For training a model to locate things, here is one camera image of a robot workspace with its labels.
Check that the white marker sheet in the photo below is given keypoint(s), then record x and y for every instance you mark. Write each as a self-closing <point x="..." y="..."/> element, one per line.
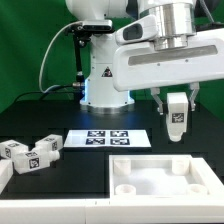
<point x="107" y="138"/>

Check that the white square table top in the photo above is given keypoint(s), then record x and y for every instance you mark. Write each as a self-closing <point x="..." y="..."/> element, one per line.
<point x="162" y="176"/>

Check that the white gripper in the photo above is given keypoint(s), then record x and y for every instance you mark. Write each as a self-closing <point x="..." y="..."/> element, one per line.
<point x="147" y="59"/>

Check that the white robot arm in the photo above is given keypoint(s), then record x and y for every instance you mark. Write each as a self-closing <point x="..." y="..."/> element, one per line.
<point x="100" y="95"/>

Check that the black camera on stand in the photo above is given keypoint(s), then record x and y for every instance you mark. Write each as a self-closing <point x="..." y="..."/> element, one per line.
<point x="81" y="32"/>

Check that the white U-shaped fence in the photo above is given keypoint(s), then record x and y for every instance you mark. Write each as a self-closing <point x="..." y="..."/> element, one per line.
<point x="124" y="210"/>

